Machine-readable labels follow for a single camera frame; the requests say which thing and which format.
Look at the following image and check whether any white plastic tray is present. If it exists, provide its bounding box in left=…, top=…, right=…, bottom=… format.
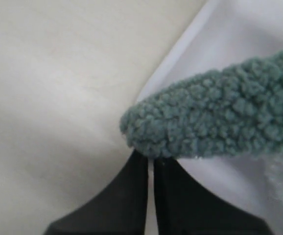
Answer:
left=138, top=0, right=283, bottom=219

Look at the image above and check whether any teal fuzzy scarf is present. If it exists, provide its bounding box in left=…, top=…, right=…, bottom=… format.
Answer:
left=119, top=51, right=283, bottom=158

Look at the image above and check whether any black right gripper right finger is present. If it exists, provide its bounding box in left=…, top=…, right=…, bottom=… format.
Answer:
left=153, top=159, right=272, bottom=235

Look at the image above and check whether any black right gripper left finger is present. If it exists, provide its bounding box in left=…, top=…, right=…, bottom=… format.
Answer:
left=45, top=151, right=148, bottom=235

